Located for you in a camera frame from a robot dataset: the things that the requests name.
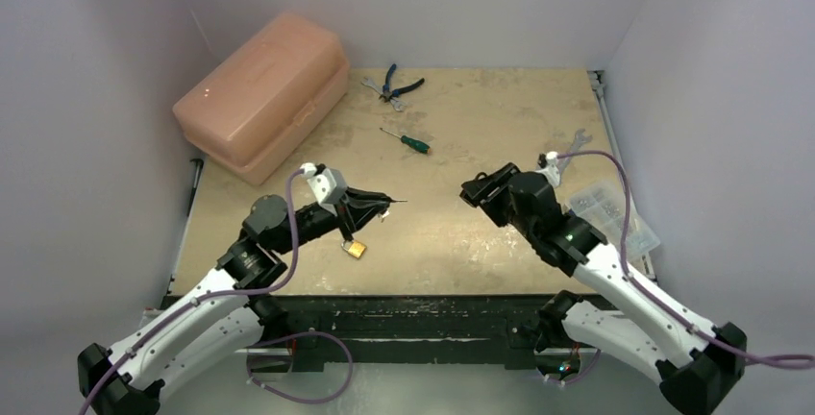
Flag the small silver wrench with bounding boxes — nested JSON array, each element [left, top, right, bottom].
[[360, 77, 407, 112]]

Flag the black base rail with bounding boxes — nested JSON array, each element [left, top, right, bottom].
[[159, 294, 612, 374]]

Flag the brass padlock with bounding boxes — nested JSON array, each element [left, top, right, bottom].
[[341, 240, 367, 259]]

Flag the large silver wrench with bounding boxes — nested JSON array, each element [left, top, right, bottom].
[[557, 129, 593, 174]]

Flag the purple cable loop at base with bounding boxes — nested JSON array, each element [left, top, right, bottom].
[[245, 330, 355, 405]]

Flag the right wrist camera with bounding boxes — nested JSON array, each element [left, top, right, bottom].
[[534, 151, 561, 188]]

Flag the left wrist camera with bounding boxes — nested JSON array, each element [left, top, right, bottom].
[[301, 162, 348, 211]]

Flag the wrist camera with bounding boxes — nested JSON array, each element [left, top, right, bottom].
[[534, 151, 561, 188], [301, 162, 348, 211]]

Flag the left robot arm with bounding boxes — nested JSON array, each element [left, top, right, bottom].
[[78, 184, 395, 414]]

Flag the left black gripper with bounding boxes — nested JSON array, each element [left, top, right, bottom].
[[273, 185, 387, 256]]

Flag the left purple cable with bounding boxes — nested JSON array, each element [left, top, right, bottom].
[[77, 166, 313, 415]]

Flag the green handled screwdriver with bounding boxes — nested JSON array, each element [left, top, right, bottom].
[[381, 128, 432, 155]]

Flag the blue handled pliers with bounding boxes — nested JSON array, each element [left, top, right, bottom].
[[380, 63, 426, 104]]

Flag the clear plastic screw box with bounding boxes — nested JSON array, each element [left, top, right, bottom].
[[568, 180, 661, 261]]

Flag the pink plastic toolbox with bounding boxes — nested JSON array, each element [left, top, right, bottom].
[[173, 12, 350, 185]]

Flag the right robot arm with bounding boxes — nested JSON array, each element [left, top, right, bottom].
[[459, 163, 747, 414]]

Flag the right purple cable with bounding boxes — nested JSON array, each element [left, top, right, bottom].
[[555, 149, 815, 372]]

